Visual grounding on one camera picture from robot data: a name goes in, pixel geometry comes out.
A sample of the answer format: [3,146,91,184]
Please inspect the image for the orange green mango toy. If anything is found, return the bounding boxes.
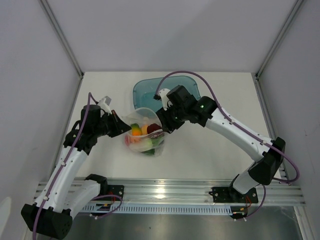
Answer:
[130,123,143,136]

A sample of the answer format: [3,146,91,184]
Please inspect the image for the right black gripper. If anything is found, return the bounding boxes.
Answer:
[156,102,188,135]

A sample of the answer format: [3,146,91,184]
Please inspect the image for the dark red apple toy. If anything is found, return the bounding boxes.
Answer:
[147,123,162,134]

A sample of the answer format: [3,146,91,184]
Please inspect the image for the aluminium mounting rail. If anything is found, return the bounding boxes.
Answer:
[107,178,306,207]

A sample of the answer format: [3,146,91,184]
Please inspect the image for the red tomato toy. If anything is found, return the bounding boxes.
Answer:
[124,135,135,148]

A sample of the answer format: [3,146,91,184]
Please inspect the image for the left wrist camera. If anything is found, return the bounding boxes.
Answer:
[97,96,112,114]

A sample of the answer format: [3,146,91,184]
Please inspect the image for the teal plastic tray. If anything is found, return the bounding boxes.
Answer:
[132,75,201,113]

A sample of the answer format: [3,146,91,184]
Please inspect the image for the green leaf toy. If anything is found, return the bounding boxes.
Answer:
[151,137,163,147]

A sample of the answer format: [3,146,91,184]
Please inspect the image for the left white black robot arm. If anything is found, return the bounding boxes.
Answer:
[21,104,131,240]

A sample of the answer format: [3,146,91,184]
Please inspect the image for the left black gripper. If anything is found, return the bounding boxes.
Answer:
[93,109,131,138]

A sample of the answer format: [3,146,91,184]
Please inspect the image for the white slotted cable duct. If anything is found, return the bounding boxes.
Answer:
[80,203,232,216]

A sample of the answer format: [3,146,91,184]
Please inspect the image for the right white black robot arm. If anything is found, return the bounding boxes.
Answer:
[154,93,286,202]

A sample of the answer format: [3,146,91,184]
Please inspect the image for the orange peach toy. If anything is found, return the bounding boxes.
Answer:
[141,124,148,135]

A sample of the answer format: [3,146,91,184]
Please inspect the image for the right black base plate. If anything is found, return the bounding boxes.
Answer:
[208,186,259,204]

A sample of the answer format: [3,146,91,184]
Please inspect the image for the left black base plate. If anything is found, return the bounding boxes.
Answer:
[92,184,125,202]

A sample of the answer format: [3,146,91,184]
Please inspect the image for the green lime toy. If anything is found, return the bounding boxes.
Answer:
[141,148,155,156]

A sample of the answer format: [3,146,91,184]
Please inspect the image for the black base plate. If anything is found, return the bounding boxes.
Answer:
[92,184,125,202]
[208,186,259,204]

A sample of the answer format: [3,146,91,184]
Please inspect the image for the clear zip top bag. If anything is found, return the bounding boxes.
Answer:
[121,107,166,157]

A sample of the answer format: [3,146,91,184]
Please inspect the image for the white radish toy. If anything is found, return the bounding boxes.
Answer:
[134,139,153,152]

